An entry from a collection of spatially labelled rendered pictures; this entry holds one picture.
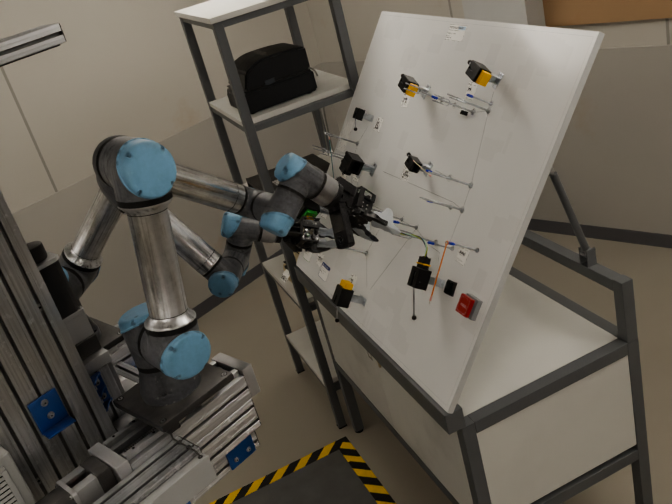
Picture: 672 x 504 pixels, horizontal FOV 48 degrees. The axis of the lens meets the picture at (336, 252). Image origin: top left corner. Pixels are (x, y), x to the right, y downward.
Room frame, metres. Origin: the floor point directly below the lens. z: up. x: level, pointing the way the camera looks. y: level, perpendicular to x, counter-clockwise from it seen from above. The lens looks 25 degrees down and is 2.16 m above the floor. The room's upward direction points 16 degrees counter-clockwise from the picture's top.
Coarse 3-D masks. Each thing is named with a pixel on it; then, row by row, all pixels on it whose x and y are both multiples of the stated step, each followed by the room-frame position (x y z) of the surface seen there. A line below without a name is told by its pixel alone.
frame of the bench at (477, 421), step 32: (544, 288) 2.16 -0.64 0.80; (320, 320) 2.73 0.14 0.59; (608, 352) 1.75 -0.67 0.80; (352, 384) 2.53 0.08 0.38; (544, 384) 1.69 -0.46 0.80; (640, 384) 1.77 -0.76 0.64; (352, 416) 2.70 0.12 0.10; (480, 416) 1.63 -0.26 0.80; (640, 416) 1.77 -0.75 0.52; (640, 448) 1.76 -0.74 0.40; (480, 480) 1.61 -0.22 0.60; (576, 480) 1.71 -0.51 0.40; (640, 480) 1.76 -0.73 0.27
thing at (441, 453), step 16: (384, 384) 2.14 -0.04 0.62; (400, 400) 2.02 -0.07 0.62; (400, 416) 2.06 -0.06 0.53; (416, 416) 1.92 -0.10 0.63; (400, 432) 2.11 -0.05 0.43; (416, 432) 1.95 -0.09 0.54; (432, 432) 1.82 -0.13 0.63; (416, 448) 1.99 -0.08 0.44; (432, 448) 1.85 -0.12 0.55; (448, 448) 1.72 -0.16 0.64; (432, 464) 1.88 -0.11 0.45; (448, 464) 1.75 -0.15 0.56; (448, 480) 1.78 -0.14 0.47; (464, 480) 1.66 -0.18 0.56; (464, 496) 1.69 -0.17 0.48
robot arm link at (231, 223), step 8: (224, 216) 1.98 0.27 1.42; (232, 216) 1.97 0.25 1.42; (240, 216) 1.97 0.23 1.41; (224, 224) 1.96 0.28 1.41; (232, 224) 1.95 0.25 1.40; (240, 224) 1.96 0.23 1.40; (248, 224) 1.96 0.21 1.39; (256, 224) 1.96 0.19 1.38; (224, 232) 1.95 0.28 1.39; (232, 232) 1.95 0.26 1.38; (240, 232) 1.95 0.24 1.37; (248, 232) 1.95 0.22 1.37; (256, 232) 1.96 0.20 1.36; (232, 240) 1.96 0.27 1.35; (240, 240) 1.96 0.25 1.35; (248, 240) 1.96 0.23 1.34; (256, 240) 1.97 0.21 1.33
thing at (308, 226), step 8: (304, 216) 1.99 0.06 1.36; (296, 224) 1.99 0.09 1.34; (304, 224) 1.97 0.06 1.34; (312, 224) 1.98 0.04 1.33; (288, 232) 1.95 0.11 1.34; (296, 232) 1.95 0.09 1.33; (304, 232) 1.97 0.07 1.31; (312, 232) 1.97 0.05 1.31; (280, 240) 1.97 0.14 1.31; (296, 240) 1.99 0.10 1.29; (304, 240) 1.95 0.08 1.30; (312, 240) 1.94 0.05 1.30; (304, 248) 2.00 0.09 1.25
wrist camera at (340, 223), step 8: (336, 208) 1.76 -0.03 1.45; (344, 208) 1.75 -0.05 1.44; (336, 216) 1.75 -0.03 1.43; (344, 216) 1.74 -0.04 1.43; (336, 224) 1.74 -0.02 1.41; (344, 224) 1.72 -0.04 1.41; (336, 232) 1.74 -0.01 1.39; (344, 232) 1.72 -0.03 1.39; (352, 232) 1.72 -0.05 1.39; (336, 240) 1.73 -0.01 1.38; (344, 240) 1.71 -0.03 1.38; (352, 240) 1.71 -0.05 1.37; (344, 248) 1.72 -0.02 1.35
